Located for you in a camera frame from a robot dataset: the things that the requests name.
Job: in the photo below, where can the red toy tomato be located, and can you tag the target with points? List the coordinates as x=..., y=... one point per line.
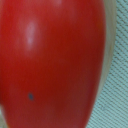
x=51, y=57

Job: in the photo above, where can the white woven placemat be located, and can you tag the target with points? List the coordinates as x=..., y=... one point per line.
x=111, y=107

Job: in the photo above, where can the round wooden plate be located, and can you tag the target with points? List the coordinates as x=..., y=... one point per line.
x=110, y=40

